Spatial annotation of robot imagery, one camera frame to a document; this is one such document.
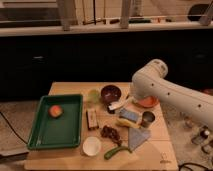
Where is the white handled black brush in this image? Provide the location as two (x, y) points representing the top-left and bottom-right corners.
(107, 98), (131, 114)

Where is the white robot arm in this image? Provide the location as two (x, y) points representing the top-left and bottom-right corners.
(130, 59), (213, 130)

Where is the orange bowl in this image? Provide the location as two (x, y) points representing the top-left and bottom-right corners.
(136, 96), (159, 108)

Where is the white bowl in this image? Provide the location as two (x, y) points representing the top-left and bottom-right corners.
(82, 136), (101, 156)

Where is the light green cup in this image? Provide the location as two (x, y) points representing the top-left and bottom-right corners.
(88, 89), (100, 103)

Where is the brown rectangular block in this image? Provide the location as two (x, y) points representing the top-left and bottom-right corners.
(86, 109), (99, 130)

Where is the blue sponge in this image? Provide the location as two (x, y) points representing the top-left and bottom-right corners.
(119, 108), (139, 122)

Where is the brown grape bunch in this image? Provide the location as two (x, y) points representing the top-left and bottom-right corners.
(101, 125), (122, 146)

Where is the metal cup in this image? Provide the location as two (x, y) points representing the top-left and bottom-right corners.
(141, 111), (155, 128)

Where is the orange fruit in tray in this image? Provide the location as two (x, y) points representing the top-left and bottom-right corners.
(48, 105), (63, 118)

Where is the grey cloth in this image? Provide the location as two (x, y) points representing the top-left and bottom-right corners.
(128, 128), (151, 151)

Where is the green plastic tray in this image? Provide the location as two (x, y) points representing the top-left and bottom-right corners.
(27, 94), (83, 150)

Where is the green cucumber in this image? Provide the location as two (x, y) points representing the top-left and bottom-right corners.
(104, 146), (132, 160)

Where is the black cable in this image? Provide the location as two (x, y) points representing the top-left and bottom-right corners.
(0, 111), (28, 145)

